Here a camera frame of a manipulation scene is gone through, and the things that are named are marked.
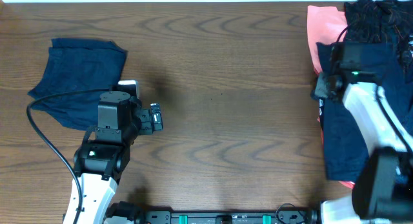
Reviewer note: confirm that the navy blue shorts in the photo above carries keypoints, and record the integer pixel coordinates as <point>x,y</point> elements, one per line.
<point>381,60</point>

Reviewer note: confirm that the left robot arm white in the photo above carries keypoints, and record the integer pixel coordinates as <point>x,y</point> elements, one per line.
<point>103,156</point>

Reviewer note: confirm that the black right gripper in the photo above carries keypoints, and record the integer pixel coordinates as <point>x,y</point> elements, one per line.
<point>320,87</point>

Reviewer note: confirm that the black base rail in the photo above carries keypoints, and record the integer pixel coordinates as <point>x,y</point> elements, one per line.
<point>226,217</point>

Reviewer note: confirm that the pink garment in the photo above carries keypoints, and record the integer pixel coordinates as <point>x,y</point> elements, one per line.
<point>322,30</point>

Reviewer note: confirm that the black patterned shirt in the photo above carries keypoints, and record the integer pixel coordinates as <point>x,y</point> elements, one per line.
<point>386,21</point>

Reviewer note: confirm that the folded navy shorts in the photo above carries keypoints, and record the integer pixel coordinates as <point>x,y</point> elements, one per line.
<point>76,65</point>

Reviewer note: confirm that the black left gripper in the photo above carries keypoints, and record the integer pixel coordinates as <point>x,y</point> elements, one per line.
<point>146,126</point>

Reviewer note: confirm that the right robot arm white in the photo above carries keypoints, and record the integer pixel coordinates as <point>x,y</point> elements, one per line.
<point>383,191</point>

